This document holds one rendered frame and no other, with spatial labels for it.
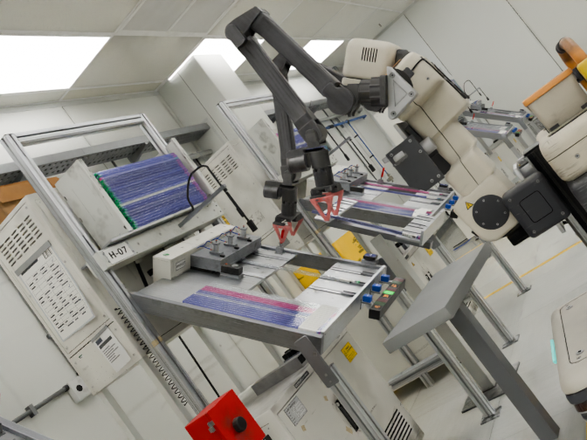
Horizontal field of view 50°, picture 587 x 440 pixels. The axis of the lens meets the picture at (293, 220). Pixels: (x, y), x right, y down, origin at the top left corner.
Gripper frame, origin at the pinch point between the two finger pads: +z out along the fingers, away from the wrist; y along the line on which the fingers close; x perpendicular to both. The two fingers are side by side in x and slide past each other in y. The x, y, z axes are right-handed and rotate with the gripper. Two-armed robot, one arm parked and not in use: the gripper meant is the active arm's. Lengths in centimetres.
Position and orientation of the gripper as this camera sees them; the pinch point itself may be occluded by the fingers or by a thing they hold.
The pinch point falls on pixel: (287, 237)
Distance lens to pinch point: 243.5
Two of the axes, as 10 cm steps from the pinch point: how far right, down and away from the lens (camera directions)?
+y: -4.2, 2.5, -8.7
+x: 9.1, 1.7, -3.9
